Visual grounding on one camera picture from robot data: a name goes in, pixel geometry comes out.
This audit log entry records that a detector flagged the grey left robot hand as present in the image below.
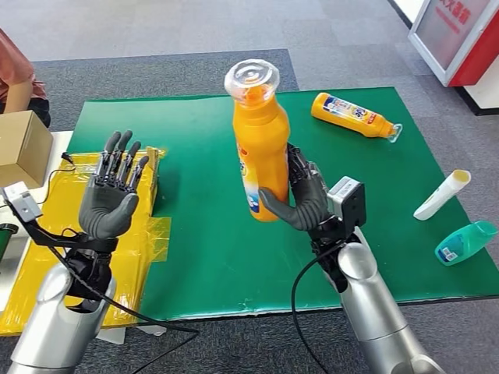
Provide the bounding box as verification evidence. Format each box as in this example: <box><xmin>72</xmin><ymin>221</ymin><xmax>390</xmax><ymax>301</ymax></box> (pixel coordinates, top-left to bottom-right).
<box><xmin>79</xmin><ymin>129</ymin><xmax>150</xmax><ymax>242</ymax></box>

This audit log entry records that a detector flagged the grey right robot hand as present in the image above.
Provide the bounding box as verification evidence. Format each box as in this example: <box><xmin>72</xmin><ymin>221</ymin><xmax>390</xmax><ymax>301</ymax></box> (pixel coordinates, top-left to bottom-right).
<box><xmin>258</xmin><ymin>143</ymin><xmax>333</xmax><ymax>232</ymax></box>

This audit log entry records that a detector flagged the orange bottle with clear cap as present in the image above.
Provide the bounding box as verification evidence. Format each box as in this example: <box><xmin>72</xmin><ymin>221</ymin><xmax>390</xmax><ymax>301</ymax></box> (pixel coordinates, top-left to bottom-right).
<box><xmin>223</xmin><ymin>58</ymin><xmax>291</xmax><ymax>223</ymax></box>

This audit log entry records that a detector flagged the orange bottle with blue label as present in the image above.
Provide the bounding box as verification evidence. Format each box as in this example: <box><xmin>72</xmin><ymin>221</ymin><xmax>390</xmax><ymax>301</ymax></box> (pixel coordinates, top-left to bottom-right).
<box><xmin>311</xmin><ymin>91</ymin><xmax>403</xmax><ymax>144</ymax></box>

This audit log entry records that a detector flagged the teal plastic bottle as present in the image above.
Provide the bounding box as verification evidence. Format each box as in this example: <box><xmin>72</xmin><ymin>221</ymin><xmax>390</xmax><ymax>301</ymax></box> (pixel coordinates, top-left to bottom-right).
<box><xmin>434</xmin><ymin>221</ymin><xmax>499</xmax><ymax>268</ymax></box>

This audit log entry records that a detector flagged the white side table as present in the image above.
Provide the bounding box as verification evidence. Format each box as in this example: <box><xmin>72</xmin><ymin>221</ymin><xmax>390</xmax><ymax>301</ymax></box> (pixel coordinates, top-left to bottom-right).
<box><xmin>0</xmin><ymin>130</ymin><xmax>73</xmax><ymax>313</ymax></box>

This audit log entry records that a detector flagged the brown cardboard box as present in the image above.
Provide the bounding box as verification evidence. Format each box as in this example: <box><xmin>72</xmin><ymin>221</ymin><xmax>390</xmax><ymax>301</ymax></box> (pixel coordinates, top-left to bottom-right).
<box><xmin>0</xmin><ymin>109</ymin><xmax>54</xmax><ymax>189</ymax></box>

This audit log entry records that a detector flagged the white paper sheet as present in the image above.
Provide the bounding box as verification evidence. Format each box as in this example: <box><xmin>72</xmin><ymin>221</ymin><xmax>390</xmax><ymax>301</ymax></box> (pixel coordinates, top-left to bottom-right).
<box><xmin>95</xmin><ymin>323</ymin><xmax>167</xmax><ymax>346</ymax></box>

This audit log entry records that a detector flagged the green table mat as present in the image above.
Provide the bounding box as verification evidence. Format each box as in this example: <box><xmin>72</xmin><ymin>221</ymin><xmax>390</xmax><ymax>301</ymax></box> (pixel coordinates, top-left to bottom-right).
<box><xmin>66</xmin><ymin>86</ymin><xmax>499</xmax><ymax>322</ymax></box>

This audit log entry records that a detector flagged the dark green round container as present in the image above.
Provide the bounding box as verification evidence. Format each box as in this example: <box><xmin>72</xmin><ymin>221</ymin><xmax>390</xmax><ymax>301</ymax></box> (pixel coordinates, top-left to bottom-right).
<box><xmin>0</xmin><ymin>223</ymin><xmax>19</xmax><ymax>262</ymax></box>

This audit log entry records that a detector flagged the white tube with yellow end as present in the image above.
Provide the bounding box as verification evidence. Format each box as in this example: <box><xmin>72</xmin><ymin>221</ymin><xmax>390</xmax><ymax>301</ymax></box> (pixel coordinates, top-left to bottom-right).
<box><xmin>413</xmin><ymin>169</ymin><xmax>472</xmax><ymax>222</ymax></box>

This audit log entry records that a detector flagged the person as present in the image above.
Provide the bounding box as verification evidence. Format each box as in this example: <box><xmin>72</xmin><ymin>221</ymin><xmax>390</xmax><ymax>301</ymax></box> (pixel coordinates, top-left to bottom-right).
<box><xmin>0</xmin><ymin>28</ymin><xmax>51</xmax><ymax>129</ymax></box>

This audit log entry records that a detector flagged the red and white sign stand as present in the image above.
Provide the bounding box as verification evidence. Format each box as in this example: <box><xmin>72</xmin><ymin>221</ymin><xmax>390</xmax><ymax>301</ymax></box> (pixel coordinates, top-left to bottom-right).
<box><xmin>408</xmin><ymin>0</ymin><xmax>499</xmax><ymax>88</ymax></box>

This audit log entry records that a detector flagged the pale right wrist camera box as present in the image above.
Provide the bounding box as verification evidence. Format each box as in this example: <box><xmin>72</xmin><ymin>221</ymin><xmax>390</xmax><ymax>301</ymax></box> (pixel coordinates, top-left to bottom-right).
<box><xmin>327</xmin><ymin>176</ymin><xmax>367</xmax><ymax>235</ymax></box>

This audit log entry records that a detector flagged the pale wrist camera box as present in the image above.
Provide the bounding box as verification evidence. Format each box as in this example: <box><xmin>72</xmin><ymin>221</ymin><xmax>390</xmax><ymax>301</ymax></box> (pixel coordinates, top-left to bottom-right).
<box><xmin>327</xmin><ymin>176</ymin><xmax>367</xmax><ymax>235</ymax></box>
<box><xmin>2</xmin><ymin>182</ymin><xmax>43</xmax><ymax>224</ymax></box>

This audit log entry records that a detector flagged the thin black cable with plug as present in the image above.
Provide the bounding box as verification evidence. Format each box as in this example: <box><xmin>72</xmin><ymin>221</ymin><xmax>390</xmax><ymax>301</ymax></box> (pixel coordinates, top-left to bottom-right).
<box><xmin>46</xmin><ymin>152</ymin><xmax>76</xmax><ymax>205</ymax></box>

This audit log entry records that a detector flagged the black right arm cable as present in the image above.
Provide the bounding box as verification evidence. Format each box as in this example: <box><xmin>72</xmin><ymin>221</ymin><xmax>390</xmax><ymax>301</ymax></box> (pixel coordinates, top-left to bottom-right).
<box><xmin>291</xmin><ymin>241</ymin><xmax>346</xmax><ymax>374</ymax></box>

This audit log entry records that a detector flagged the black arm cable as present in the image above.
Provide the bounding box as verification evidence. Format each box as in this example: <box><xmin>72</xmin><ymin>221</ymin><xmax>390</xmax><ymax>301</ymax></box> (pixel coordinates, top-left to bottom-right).
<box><xmin>291</xmin><ymin>241</ymin><xmax>346</xmax><ymax>374</ymax></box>
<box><xmin>47</xmin><ymin>242</ymin><xmax>200</xmax><ymax>374</ymax></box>

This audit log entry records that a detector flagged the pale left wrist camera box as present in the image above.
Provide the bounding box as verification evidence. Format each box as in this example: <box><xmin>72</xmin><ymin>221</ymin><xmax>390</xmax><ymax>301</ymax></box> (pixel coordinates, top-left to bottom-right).
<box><xmin>2</xmin><ymin>182</ymin><xmax>43</xmax><ymax>224</ymax></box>

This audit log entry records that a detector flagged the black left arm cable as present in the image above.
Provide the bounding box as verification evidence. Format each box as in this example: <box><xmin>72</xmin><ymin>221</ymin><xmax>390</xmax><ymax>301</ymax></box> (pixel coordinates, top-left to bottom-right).
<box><xmin>47</xmin><ymin>242</ymin><xmax>200</xmax><ymax>374</ymax></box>

